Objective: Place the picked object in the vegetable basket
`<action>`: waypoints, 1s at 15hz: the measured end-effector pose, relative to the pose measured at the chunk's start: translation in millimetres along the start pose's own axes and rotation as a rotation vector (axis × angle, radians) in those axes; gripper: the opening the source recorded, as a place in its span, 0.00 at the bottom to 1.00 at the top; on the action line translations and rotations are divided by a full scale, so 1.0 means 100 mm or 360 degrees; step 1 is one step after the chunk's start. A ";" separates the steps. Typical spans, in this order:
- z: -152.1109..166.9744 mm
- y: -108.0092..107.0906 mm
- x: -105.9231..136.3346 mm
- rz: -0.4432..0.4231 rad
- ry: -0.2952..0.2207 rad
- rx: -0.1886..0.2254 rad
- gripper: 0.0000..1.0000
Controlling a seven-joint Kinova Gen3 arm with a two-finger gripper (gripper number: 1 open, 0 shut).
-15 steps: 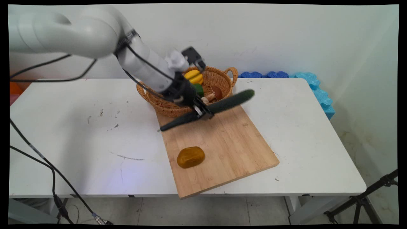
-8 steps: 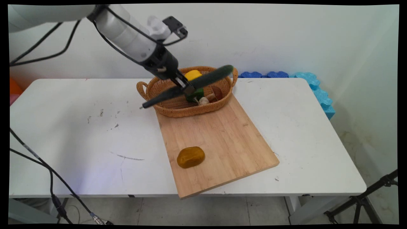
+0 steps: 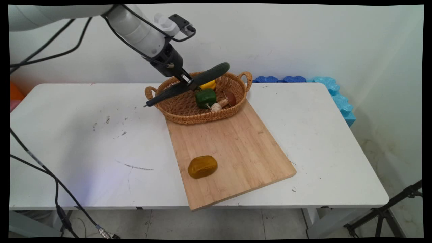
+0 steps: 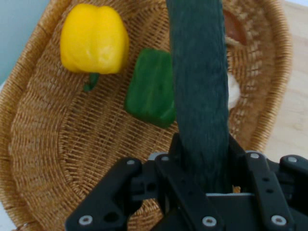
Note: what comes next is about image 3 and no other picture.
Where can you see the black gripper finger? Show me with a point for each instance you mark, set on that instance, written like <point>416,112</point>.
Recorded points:
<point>187,76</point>
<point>181,81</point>

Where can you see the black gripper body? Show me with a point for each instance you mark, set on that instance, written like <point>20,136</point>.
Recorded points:
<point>168,60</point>

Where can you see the dark green cucumber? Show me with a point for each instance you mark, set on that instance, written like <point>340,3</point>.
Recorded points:
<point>209,75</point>

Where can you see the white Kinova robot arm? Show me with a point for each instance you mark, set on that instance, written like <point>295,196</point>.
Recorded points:
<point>135,28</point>

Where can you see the yellow bell pepper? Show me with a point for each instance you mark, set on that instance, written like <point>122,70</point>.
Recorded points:
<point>208,85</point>

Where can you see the green bell pepper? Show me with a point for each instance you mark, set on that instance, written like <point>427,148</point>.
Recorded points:
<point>205,97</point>

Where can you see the white garlic bulb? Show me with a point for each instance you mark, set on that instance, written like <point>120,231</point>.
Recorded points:
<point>215,107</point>

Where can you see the brown cap mushroom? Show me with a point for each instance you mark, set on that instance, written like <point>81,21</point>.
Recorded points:
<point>229,98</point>

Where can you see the dark blue foam mat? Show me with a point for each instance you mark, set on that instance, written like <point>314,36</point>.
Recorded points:
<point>294,79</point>
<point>266,79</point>

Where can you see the wooden cutting board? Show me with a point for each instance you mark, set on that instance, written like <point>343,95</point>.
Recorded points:
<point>233,152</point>

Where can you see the yellow-brown potato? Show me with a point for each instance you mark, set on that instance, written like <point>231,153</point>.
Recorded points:
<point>202,166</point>

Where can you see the light blue foam mat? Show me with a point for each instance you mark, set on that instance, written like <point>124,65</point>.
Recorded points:
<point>339,98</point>

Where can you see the orange box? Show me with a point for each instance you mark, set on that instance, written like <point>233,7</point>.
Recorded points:
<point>16,92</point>

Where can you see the white table leg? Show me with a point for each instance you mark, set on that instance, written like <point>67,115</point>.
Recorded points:
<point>324,222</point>

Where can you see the black tripod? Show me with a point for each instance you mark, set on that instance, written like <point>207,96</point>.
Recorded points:
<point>384,212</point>

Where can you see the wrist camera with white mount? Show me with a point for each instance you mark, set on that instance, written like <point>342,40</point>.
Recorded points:
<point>175,24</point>

